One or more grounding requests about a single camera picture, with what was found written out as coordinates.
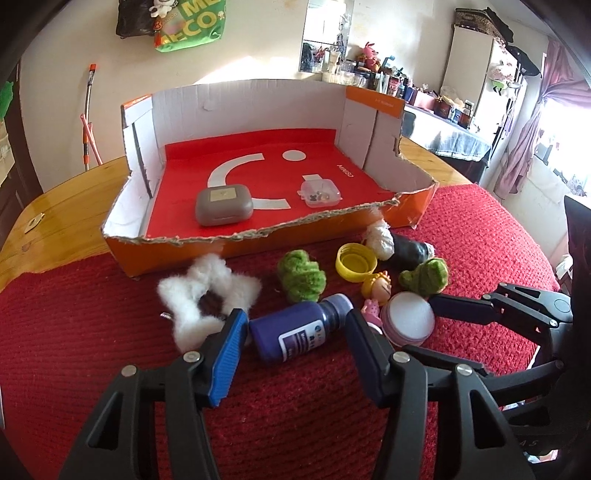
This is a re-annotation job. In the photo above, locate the pink curtain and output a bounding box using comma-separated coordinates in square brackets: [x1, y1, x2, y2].
[494, 39, 591, 199]

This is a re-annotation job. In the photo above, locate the yellow-haired doll figure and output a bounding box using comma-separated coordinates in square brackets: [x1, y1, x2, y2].
[361, 271, 393, 308]

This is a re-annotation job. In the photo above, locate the grey earbuds case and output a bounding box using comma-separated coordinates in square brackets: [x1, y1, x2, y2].
[195, 184, 254, 227]

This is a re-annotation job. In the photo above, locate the red knitted mat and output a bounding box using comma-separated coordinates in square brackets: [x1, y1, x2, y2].
[0, 185, 561, 480]

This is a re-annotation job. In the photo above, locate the white wardrobe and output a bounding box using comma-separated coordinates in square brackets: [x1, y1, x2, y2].
[438, 21, 509, 121]

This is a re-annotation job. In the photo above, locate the pink rabbit plush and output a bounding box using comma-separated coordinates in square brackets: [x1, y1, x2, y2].
[359, 41, 383, 68]

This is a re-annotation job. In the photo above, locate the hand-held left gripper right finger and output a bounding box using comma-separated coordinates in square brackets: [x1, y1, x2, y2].
[344, 308, 539, 480]

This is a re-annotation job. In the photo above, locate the black roll with foil ends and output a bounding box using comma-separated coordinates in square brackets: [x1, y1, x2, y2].
[365, 219, 437, 273]

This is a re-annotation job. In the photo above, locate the small pink toy figure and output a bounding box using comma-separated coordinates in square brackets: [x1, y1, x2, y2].
[361, 299, 384, 333]

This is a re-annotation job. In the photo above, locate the purple paint bottle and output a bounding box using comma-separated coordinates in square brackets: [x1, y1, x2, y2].
[248, 293, 355, 364]

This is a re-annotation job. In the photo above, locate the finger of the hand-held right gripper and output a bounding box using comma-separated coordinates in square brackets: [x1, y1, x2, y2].
[406, 344, 566, 407]
[428, 282, 574, 344]

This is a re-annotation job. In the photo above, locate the grey blue tablecloth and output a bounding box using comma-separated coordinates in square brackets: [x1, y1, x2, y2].
[406, 104, 491, 162]

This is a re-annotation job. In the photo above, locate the white fluffy scrunchie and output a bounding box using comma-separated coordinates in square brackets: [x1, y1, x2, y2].
[157, 255, 263, 352]

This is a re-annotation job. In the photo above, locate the small clear plastic box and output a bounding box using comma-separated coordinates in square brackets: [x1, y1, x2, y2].
[298, 178, 342, 208]

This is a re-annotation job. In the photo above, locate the green fuzzy scrunchie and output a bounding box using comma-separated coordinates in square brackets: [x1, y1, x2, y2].
[276, 249, 328, 303]
[398, 257, 450, 296]

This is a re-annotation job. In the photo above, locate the pink stick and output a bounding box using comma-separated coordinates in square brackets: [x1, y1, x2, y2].
[79, 113, 103, 167]

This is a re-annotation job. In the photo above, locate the green shopping bag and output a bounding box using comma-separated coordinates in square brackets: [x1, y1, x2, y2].
[154, 0, 228, 53]

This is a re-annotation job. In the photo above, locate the black hanging bag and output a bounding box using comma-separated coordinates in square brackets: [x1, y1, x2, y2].
[115, 0, 160, 38]

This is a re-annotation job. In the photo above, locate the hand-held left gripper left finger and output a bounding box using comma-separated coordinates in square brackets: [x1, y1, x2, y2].
[58, 308, 250, 480]

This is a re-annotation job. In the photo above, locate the yellow bottle cap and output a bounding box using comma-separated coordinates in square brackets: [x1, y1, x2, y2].
[335, 242, 378, 281]

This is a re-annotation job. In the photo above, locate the wall mirror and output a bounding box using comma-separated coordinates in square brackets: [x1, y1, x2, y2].
[299, 0, 355, 81]

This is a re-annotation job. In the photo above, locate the silver orange broom stick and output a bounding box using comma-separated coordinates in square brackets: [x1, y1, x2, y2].
[82, 64, 100, 171]

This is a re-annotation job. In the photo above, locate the round pink jar white lid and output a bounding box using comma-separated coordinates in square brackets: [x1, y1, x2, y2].
[379, 292, 435, 348]

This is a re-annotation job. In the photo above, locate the orange cardboard box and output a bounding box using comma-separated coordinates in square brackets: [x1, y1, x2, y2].
[102, 78, 439, 278]

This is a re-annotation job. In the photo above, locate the row of cosmetics bottles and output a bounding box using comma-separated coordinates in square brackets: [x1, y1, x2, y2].
[321, 46, 476, 130]

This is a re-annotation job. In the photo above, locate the patterned bag on wardrobe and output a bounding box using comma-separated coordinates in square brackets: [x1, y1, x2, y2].
[455, 7, 513, 42]

